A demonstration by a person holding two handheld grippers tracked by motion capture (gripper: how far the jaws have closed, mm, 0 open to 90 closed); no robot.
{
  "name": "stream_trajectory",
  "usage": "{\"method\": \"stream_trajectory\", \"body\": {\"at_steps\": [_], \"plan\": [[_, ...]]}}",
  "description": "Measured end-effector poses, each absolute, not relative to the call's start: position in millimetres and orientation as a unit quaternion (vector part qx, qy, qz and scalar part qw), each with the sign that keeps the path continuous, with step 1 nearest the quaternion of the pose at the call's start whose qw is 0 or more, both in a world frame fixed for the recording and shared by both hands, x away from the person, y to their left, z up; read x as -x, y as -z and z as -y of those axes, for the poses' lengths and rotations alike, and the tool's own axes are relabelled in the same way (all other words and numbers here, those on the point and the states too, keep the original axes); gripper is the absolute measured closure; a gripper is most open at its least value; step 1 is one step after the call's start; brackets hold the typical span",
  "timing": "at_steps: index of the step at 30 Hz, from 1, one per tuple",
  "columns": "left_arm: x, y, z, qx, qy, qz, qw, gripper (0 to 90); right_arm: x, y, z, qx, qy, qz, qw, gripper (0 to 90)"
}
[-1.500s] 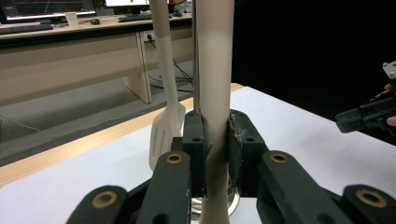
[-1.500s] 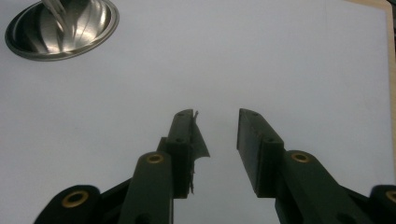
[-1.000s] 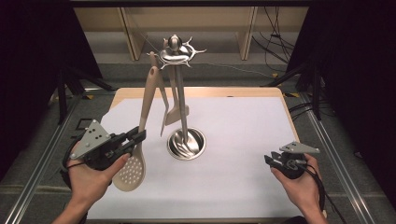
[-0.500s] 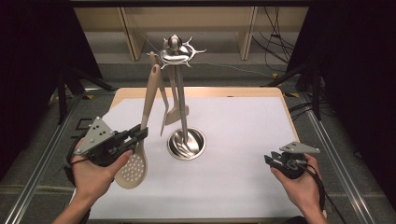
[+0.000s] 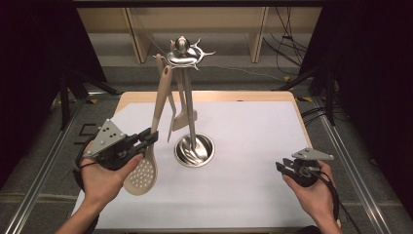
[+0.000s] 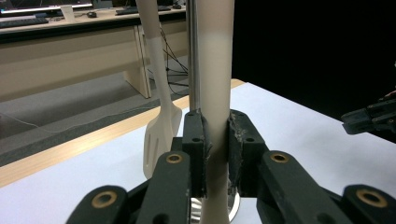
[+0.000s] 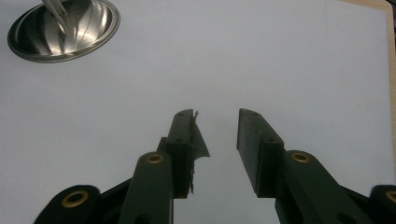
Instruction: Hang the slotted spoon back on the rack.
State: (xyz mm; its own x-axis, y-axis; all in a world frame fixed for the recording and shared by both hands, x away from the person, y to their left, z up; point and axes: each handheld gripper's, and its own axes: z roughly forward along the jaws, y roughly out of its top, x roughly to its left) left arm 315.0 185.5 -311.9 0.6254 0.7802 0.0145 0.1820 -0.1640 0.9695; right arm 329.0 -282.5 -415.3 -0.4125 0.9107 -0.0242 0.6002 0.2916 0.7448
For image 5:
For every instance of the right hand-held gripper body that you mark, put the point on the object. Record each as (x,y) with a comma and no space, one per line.
(311,155)

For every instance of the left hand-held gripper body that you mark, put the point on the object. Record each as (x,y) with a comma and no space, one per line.
(107,139)

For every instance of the beige perforated skimmer spoon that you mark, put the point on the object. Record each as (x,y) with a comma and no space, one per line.
(144,175)

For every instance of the beige slotted turner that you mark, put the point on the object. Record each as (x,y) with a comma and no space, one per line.
(183,122)

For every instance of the steel utensil rack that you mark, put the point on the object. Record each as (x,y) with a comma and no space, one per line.
(195,151)

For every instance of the beige solid turner spatula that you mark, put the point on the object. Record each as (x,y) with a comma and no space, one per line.
(159,61)

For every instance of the person's left hand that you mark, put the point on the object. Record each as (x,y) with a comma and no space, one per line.
(104,183)

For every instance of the person's right hand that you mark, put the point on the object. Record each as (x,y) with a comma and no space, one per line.
(318,201)

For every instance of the yellow black tape piece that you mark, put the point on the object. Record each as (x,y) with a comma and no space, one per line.
(303,99)
(92,101)
(286,78)

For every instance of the white table mat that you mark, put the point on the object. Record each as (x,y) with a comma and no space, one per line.
(253,139)

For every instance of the black tripod stand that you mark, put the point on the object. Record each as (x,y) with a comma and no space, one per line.
(65,97)
(330,97)

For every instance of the light wooden shelf unit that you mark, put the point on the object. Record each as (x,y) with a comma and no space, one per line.
(136,39)

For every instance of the black curtain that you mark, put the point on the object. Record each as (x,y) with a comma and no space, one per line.
(32,65)
(383,81)

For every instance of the aluminium floor rail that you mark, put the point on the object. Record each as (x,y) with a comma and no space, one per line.
(49,159)
(358,185)

